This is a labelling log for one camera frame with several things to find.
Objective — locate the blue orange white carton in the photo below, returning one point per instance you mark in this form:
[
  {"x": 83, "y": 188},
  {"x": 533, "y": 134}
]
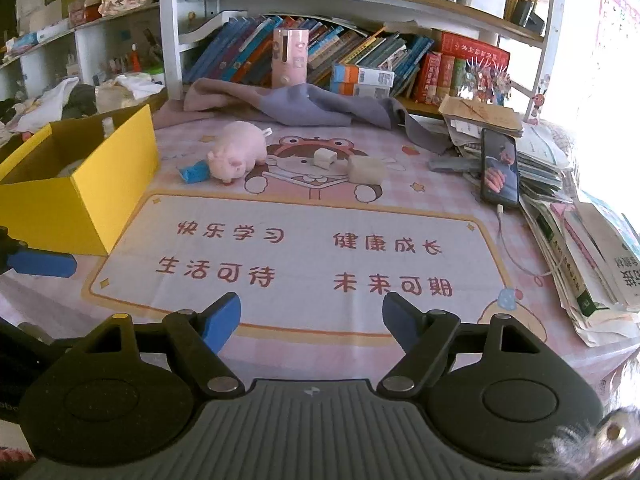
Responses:
[
  {"x": 365, "y": 75},
  {"x": 365, "y": 92}
]

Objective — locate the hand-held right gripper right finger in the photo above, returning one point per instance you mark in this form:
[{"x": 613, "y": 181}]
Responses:
[{"x": 400, "y": 317}]

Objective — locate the blue small packet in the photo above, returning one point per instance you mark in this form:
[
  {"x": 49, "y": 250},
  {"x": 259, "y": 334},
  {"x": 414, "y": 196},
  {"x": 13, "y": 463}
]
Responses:
[{"x": 195, "y": 172}]

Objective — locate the colourful toy figures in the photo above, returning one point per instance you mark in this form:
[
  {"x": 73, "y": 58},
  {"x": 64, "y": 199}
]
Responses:
[{"x": 485, "y": 82}]

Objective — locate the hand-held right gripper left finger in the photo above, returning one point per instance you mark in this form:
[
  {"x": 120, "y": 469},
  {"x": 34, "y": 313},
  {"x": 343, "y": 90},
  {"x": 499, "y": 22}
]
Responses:
[{"x": 222, "y": 317}]

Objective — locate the clear tape roll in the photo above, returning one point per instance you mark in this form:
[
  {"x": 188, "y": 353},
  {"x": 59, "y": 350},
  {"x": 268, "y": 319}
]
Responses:
[{"x": 70, "y": 169}]

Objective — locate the pink plush pig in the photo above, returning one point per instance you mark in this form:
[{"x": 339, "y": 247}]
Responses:
[{"x": 240, "y": 150}]

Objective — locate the cartoon figure sticker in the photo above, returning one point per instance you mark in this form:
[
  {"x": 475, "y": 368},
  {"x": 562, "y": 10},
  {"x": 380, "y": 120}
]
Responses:
[{"x": 537, "y": 102}]

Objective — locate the pile of clothes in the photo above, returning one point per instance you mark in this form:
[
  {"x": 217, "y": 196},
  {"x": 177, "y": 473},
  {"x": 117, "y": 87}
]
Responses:
[{"x": 55, "y": 95}]

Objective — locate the small red bottle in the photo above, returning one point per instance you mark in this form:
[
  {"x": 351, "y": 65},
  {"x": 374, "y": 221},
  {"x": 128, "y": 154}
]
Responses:
[{"x": 134, "y": 57}]

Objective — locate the blue tissue pack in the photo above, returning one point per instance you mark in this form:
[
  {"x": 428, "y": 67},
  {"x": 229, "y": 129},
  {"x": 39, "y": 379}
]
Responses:
[{"x": 22, "y": 42}]

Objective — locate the pink cylindrical holder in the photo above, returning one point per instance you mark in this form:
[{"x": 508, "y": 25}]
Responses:
[{"x": 290, "y": 60}]

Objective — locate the white side shelf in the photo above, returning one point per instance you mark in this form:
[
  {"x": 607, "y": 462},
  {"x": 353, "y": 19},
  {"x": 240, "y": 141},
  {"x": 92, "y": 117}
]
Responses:
[{"x": 85, "y": 45}]

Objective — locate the row of leaning books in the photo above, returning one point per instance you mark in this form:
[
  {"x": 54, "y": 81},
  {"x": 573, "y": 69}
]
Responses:
[{"x": 235, "y": 52}]

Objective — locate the pink printed tablecloth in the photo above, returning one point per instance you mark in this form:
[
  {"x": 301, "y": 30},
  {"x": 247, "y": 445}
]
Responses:
[{"x": 305, "y": 270}]

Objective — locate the white square charger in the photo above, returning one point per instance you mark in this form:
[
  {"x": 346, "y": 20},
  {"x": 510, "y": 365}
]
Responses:
[{"x": 367, "y": 170}]

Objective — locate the grey flat case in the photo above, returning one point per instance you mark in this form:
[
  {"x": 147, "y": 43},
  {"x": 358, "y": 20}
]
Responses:
[{"x": 450, "y": 164}]

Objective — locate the small black box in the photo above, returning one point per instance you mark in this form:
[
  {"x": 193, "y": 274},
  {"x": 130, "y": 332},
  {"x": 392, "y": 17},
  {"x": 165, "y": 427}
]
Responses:
[{"x": 525, "y": 15}]

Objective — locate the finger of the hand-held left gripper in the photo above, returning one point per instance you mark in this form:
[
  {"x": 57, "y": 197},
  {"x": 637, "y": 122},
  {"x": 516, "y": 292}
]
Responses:
[{"x": 45, "y": 262}]

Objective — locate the wall poster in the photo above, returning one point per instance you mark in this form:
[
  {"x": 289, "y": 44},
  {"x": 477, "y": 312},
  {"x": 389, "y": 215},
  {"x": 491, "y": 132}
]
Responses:
[{"x": 617, "y": 15}]

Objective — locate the white spray bottle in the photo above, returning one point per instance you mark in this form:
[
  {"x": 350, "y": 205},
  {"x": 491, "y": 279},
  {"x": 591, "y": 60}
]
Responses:
[{"x": 107, "y": 127}]

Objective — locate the small white charger cube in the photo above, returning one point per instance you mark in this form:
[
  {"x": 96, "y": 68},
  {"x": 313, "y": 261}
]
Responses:
[{"x": 325, "y": 158}]

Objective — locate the yellow cardboard box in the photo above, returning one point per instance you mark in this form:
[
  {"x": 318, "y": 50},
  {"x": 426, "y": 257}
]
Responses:
[{"x": 50, "y": 215}]

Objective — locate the red thick books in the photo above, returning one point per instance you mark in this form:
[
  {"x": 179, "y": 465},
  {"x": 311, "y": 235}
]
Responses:
[{"x": 440, "y": 77}]

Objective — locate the purple cloth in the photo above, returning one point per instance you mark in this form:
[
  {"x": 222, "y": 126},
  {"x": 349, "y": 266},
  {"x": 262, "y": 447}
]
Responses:
[{"x": 300, "y": 105}]

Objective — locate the brown paper envelope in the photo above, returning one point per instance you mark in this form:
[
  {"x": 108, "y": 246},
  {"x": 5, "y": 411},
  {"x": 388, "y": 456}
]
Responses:
[{"x": 480, "y": 112}]

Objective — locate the fuzzy pink sleeve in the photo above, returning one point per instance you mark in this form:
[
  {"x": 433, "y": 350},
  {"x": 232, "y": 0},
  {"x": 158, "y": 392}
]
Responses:
[{"x": 565, "y": 450}]

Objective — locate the stack of papers and books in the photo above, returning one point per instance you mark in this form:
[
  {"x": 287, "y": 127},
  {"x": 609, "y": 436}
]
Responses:
[{"x": 575, "y": 260}]

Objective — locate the black smartphone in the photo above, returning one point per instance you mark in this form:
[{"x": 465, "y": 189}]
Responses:
[{"x": 500, "y": 170}]

